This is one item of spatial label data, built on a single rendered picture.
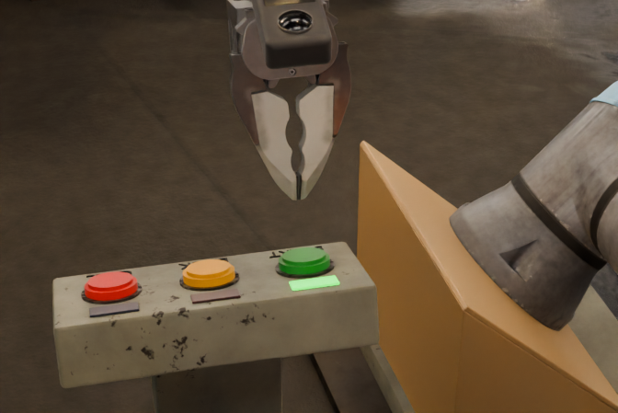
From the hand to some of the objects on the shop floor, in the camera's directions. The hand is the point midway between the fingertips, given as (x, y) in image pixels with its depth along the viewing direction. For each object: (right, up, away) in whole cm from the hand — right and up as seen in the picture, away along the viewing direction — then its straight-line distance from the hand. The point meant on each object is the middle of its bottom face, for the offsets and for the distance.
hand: (298, 185), depth 103 cm
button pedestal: (-7, -56, +36) cm, 67 cm away
